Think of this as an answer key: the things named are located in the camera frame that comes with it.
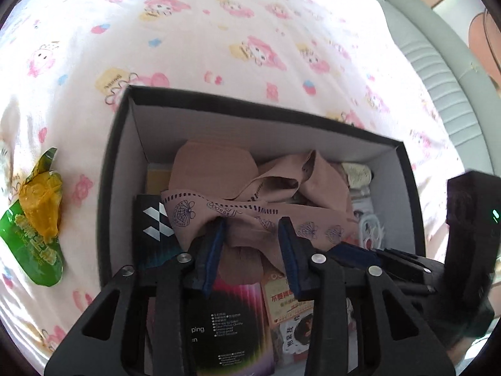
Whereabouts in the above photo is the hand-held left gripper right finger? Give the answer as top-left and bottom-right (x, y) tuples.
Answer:
(278, 217), (457, 376)

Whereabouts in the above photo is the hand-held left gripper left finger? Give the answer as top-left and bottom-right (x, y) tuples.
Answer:
(44, 218), (228, 376)

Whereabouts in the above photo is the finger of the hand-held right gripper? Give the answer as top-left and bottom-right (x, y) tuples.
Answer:
(331, 243), (433, 275)
(385, 270), (437, 296)

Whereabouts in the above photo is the pink printed card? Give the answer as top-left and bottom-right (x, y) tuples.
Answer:
(261, 270), (316, 327)

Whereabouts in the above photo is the black rainbow-striped packet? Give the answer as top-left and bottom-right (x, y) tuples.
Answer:
(133, 194), (275, 376)

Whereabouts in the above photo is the cartoon girl sticker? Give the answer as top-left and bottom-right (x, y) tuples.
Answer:
(270, 309), (314, 357)

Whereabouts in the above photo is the small white bottle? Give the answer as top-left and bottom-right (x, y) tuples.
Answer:
(340, 162), (372, 191)

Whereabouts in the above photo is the pink shell-print scarf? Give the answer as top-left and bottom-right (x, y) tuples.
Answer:
(161, 138), (359, 285)

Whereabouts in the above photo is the black cardboard box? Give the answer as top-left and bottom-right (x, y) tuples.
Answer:
(98, 85), (427, 376)

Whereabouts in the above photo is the green yellow snack packet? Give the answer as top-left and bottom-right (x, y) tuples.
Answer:
(0, 147), (65, 287)

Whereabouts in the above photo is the grey padded headboard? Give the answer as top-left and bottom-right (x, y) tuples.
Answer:
(370, 0), (501, 189)

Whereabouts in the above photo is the pink cartoon printed blanket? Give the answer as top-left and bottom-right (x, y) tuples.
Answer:
(0, 0), (462, 376)

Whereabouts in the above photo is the round pink wall ornament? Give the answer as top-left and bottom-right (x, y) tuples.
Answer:
(467, 10), (501, 100)

